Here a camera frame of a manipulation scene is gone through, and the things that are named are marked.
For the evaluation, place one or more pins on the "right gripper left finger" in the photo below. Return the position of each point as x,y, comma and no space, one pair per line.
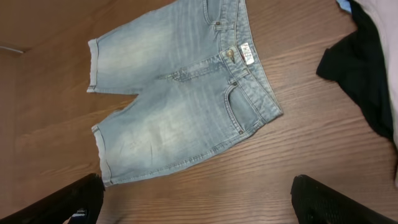
79,202

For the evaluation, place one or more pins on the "beige pink shorts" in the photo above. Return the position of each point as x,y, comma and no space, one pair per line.
384,16

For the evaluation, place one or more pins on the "light blue denim shorts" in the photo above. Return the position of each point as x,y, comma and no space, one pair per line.
198,83

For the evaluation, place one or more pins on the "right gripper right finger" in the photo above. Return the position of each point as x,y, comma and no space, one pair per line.
316,203

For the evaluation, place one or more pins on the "black garment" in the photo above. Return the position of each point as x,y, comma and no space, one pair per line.
357,64

